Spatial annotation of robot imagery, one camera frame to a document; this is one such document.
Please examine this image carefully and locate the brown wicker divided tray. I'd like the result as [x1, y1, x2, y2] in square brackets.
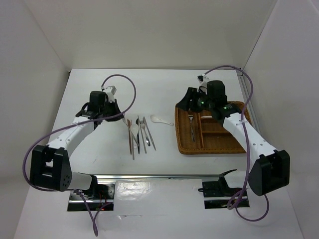
[175, 107, 245, 155]

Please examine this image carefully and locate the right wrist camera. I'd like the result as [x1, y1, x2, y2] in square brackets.
[197, 74, 210, 88]

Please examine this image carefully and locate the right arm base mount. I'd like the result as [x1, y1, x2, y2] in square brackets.
[197, 181, 241, 209]

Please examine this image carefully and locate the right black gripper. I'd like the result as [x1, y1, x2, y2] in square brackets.
[175, 87, 214, 113]

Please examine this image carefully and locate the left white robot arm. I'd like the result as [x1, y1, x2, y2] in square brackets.
[29, 87, 124, 199]

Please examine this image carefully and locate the silver fork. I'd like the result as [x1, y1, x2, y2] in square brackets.
[123, 118, 139, 147]
[140, 120, 151, 146]
[188, 114, 195, 142]

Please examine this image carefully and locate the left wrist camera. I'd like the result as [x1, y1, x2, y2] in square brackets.
[101, 86, 117, 103]

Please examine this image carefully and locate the aluminium table rail front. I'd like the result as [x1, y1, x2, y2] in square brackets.
[95, 174, 219, 180]

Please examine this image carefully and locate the copper knife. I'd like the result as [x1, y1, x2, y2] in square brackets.
[127, 119, 132, 154]

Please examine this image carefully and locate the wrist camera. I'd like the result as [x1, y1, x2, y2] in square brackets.
[101, 86, 117, 103]
[197, 74, 210, 88]

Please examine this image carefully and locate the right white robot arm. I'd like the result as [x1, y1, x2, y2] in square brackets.
[176, 80, 290, 196]

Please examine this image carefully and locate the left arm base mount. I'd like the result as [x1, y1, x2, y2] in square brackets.
[67, 183, 115, 212]

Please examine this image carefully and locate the silver knife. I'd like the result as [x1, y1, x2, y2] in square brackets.
[143, 117, 156, 151]

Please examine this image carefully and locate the silver chopstick left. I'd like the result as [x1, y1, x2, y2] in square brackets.
[130, 120, 135, 160]

